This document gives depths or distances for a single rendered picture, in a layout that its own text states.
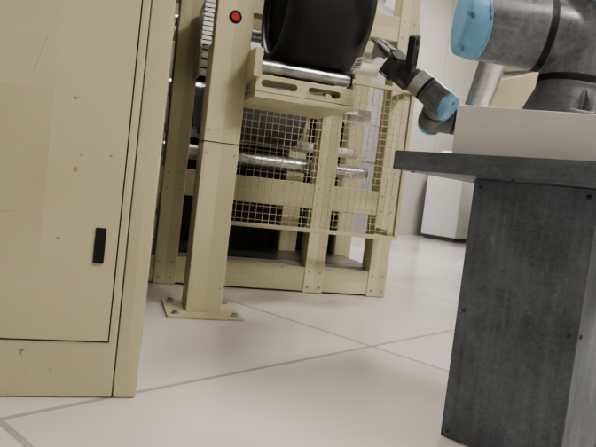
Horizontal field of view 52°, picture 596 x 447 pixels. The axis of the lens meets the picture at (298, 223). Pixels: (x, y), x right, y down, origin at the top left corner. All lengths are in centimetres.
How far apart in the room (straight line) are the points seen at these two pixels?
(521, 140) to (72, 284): 95
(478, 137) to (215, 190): 114
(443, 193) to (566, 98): 709
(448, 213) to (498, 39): 706
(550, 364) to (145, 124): 95
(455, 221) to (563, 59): 698
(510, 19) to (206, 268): 135
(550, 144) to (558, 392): 47
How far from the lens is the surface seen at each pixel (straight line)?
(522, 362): 132
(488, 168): 120
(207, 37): 223
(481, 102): 217
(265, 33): 255
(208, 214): 219
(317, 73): 222
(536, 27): 136
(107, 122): 133
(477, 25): 134
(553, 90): 136
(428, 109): 213
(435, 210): 844
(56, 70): 135
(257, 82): 213
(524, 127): 126
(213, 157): 218
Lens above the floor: 50
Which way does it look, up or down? 4 degrees down
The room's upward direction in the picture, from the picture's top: 7 degrees clockwise
